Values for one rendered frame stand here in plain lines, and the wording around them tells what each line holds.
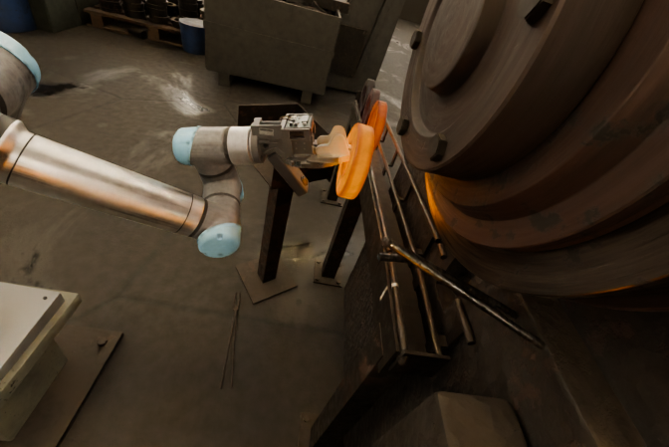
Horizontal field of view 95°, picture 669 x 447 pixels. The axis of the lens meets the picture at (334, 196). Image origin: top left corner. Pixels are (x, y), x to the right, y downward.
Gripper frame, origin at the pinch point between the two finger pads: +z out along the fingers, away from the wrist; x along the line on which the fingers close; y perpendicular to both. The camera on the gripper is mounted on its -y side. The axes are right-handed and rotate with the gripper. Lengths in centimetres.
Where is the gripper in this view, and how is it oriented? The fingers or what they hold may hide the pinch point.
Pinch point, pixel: (355, 153)
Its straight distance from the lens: 62.6
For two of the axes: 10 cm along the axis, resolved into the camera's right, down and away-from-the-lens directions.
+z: 10.0, 0.0, -0.3
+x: 0.2, -6.2, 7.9
